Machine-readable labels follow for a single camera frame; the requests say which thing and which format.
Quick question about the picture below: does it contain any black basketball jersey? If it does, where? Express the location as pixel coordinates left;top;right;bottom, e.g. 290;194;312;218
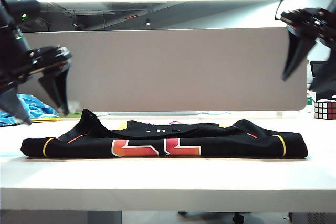
20;108;308;159

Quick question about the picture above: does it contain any yellow garment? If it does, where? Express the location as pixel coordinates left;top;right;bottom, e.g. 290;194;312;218
30;118;61;123

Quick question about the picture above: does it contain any blue and white garment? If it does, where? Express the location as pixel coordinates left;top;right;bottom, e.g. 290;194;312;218
0;93;60;127

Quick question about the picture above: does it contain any green and white flat item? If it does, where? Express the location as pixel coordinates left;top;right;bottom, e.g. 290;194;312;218
68;112;97;118

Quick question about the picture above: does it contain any Rubik's cube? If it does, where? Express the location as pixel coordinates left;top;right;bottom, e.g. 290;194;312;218
314;99;336;120

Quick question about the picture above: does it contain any black office chair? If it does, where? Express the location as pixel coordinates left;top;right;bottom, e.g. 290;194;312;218
310;61;336;101

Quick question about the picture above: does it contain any grey-brown desk divider panel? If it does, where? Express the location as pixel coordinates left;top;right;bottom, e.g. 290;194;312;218
19;27;308;113

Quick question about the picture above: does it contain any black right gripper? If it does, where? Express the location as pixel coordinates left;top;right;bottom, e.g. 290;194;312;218
279;7;336;90

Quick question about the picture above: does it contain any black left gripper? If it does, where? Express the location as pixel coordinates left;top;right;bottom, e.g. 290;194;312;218
0;46;73;126

